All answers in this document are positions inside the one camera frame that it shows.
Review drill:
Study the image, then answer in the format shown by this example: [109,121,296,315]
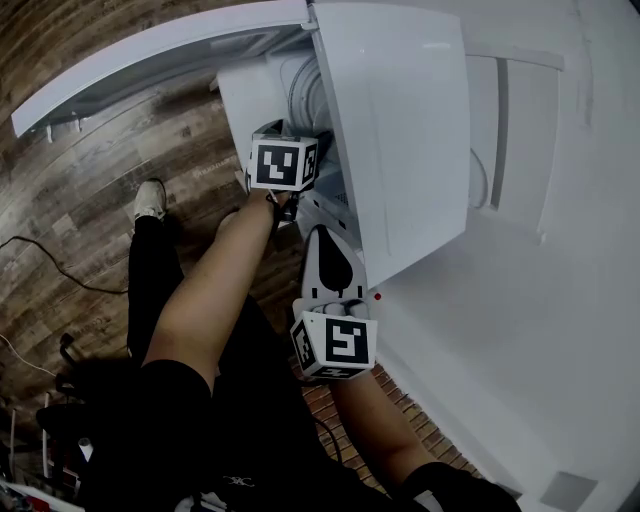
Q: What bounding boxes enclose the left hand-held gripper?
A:
[245,118,321,194]

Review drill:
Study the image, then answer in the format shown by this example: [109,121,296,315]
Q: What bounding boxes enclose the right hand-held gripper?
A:
[289,225,379,381]

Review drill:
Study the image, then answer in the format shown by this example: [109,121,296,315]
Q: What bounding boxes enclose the white microwave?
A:
[9,0,475,292]

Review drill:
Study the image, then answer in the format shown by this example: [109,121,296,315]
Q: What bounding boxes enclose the person's left forearm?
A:
[141,191,292,382]

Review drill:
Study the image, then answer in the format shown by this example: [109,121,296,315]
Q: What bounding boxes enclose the person's right forearm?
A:
[328,369,427,490]

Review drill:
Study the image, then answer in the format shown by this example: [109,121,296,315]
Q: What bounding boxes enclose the white plate in microwave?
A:
[286,53,334,129]

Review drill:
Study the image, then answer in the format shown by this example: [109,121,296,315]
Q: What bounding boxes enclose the person's right hand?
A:
[310,299,372,322]

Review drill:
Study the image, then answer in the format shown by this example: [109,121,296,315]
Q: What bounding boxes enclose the person's white shoe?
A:
[133,178,168,223]

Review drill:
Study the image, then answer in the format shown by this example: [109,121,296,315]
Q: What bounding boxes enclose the person's black shirt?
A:
[37,294,522,512]

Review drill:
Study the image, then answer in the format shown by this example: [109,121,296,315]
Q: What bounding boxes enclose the person's black trousers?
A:
[126,213,187,364]

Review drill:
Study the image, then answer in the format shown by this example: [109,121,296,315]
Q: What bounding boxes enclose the white chair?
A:
[463,43,567,247]

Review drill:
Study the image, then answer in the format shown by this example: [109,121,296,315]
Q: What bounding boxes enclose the black stand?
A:
[34,332,96,496]

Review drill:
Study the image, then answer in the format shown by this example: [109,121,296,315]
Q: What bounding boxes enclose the black wrist strap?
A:
[264,189,301,225]

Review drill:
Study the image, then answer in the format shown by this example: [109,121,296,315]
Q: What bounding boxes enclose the black floor cable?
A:
[0,234,130,296]

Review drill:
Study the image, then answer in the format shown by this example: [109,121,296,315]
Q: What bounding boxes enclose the white floor cable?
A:
[0,331,57,377]

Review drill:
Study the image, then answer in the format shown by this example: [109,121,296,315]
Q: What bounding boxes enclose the grey wall panel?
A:
[538,470,600,512]

